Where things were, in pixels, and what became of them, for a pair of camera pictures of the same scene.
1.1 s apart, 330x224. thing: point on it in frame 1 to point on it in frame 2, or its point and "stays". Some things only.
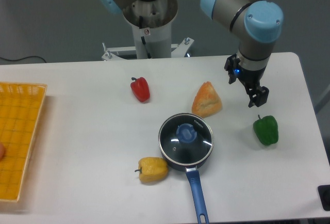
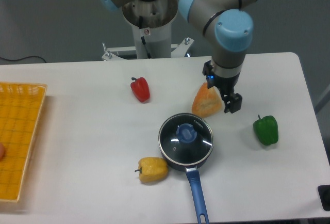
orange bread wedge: x=207 y=102 stays
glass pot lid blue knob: x=185 y=139 stays
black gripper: x=258 y=95 to x=232 y=100
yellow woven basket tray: x=21 y=104 stays
